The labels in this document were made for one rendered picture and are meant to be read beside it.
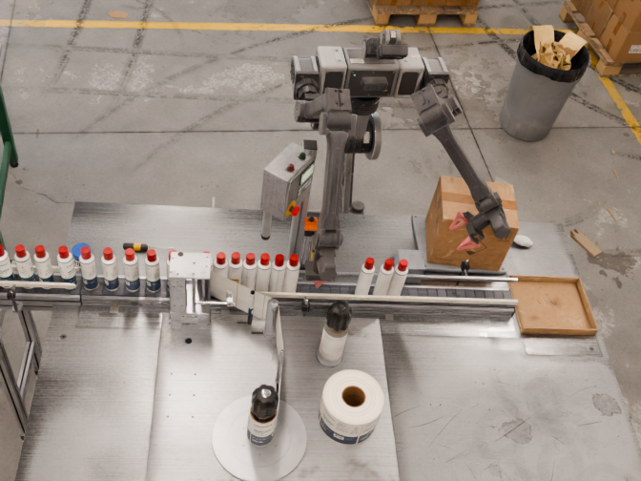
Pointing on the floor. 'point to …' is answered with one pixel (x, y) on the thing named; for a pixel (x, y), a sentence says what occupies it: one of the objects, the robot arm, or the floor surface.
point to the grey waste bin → (532, 104)
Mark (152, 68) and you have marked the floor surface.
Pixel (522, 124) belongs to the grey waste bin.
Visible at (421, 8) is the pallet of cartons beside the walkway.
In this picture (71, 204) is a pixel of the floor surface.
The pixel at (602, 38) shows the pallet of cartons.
